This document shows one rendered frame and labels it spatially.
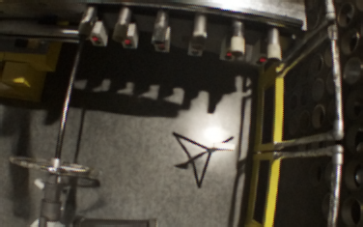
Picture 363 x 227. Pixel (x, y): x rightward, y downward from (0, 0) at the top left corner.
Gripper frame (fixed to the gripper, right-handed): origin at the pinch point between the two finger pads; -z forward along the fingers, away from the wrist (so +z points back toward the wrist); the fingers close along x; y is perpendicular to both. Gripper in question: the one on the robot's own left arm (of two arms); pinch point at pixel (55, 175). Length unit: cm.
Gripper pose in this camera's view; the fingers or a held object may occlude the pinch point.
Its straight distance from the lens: 108.9
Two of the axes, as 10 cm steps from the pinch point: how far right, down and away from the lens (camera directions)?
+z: -1.3, 9.7, -2.0
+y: -9.8, -1.5, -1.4
